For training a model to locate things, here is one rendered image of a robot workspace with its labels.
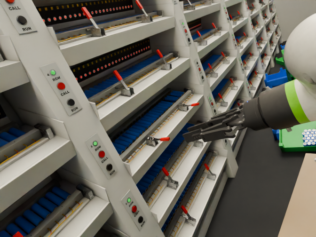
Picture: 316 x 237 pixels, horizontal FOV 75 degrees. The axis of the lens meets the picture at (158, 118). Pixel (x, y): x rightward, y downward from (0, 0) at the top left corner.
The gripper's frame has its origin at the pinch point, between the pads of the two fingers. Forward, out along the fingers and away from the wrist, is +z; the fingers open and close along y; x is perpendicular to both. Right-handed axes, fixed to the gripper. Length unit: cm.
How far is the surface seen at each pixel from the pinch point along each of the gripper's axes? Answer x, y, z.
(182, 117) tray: -0.3, 19.4, 16.9
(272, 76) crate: -45, 180, 18
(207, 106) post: -7.0, 43.8, 18.2
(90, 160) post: 11.9, -24.6, 13.7
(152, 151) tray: -0.2, -4.4, 16.6
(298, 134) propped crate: -54, 77, -4
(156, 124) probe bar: 4.5, 7.6, 19.9
